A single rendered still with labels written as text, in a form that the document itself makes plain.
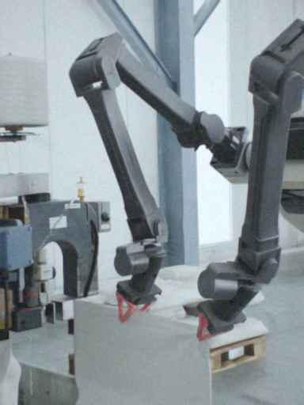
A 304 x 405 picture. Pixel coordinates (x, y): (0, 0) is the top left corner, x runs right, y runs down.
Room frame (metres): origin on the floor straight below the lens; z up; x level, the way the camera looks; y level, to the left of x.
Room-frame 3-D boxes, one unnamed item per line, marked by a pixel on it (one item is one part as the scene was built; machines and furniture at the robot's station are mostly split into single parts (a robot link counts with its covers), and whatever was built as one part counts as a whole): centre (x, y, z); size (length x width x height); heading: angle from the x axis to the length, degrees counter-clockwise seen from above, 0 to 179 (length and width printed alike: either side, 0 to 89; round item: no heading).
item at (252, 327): (5.30, -0.44, 0.20); 0.67 x 0.43 x 0.15; 135
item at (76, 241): (2.09, 0.36, 1.21); 0.30 x 0.25 x 0.30; 45
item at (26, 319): (1.92, 0.36, 1.04); 0.08 x 0.06 x 0.05; 135
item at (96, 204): (2.11, 0.17, 1.29); 0.08 x 0.05 x 0.09; 45
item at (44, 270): (1.89, 0.30, 1.14); 0.05 x 0.04 x 0.16; 135
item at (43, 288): (1.88, 0.30, 1.11); 0.03 x 0.03 x 0.06
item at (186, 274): (5.47, -0.29, 0.56); 0.67 x 0.43 x 0.15; 45
